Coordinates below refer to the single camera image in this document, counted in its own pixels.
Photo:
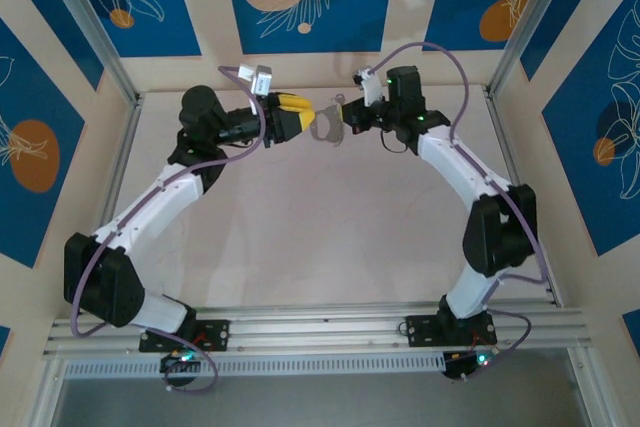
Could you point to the aluminium frame leg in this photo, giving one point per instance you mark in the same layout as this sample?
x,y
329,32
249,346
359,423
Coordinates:
x,y
47,392
592,392

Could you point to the aluminium cross rail beam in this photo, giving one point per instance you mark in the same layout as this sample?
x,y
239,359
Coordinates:
x,y
320,332

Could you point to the aluminium table side rail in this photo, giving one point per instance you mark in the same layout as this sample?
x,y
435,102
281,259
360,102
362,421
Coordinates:
x,y
122,157
509,157

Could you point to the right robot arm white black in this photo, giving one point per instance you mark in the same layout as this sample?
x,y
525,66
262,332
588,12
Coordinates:
x,y
450,157

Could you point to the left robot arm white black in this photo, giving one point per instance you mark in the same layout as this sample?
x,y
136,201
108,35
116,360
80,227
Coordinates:
x,y
150,207

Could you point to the aluminium frame post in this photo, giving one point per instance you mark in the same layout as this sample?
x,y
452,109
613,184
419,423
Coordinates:
x,y
90,22
525,22

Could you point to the left control board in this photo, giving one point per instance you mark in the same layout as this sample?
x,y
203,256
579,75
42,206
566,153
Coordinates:
x,y
177,364

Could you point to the clear plastic zip bag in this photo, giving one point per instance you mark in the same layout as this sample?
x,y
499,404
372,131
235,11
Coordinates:
x,y
325,134

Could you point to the right control board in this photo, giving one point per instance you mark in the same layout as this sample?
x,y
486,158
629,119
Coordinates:
x,y
462,364

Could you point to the control board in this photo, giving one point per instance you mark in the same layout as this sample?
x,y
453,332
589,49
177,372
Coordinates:
x,y
177,364
462,364

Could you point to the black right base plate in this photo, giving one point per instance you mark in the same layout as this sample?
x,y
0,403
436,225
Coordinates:
x,y
420,329

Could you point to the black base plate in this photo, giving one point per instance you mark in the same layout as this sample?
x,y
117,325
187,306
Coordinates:
x,y
220,334
420,329

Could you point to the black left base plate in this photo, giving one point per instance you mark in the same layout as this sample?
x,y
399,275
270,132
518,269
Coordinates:
x,y
220,334

